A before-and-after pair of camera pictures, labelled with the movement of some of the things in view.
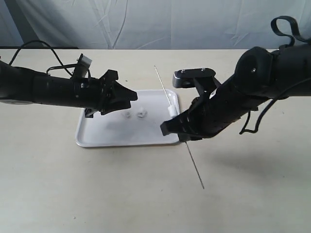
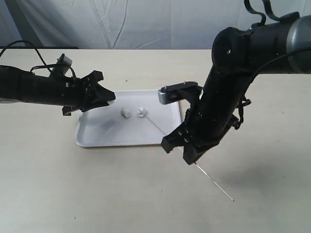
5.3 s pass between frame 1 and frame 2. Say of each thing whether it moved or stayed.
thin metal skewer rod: moved
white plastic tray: stayed
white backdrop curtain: stayed
